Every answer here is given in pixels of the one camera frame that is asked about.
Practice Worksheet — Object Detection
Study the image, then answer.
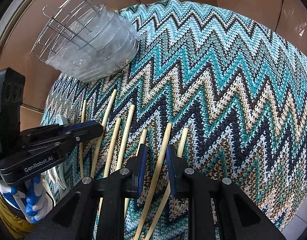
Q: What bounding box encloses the chevron knitted table cloth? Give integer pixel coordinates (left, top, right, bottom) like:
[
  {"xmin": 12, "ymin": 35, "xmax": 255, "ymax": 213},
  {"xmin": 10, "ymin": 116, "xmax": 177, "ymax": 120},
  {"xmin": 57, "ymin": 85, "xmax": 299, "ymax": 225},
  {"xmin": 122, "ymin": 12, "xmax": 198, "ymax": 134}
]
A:
[{"xmin": 41, "ymin": 0, "xmax": 307, "ymax": 239}]

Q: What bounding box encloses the blue white gloved left hand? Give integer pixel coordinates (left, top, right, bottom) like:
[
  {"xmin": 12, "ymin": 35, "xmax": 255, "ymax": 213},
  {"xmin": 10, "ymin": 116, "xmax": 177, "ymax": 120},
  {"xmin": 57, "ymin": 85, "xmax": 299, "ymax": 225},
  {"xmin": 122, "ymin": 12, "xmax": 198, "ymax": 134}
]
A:
[{"xmin": 0, "ymin": 174, "xmax": 53, "ymax": 224}]

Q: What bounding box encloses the yellow sleeved left forearm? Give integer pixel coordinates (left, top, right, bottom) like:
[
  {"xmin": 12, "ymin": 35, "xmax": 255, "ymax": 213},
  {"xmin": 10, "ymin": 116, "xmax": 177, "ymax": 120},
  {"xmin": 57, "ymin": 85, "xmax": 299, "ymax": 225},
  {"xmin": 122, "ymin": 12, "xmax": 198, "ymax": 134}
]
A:
[{"xmin": 0, "ymin": 193, "xmax": 36, "ymax": 239}]

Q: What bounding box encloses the wire and plastic utensil holder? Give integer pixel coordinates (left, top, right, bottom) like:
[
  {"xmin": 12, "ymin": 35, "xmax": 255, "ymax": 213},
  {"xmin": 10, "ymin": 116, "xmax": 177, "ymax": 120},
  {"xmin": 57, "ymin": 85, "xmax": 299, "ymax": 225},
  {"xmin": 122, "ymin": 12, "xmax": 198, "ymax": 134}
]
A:
[{"xmin": 30, "ymin": 0, "xmax": 142, "ymax": 84}]

